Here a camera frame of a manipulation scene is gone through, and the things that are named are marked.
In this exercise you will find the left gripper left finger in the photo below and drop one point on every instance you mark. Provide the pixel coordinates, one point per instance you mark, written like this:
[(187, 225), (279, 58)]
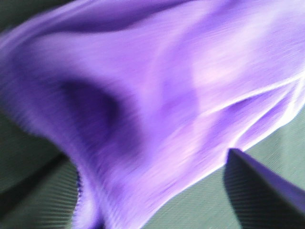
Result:
[(44, 200)]

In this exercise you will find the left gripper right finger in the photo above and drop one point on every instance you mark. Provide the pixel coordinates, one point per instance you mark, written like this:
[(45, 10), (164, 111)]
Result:
[(261, 199)]

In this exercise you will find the purple microfibre towel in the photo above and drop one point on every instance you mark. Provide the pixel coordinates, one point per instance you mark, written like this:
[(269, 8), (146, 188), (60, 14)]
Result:
[(146, 96)]

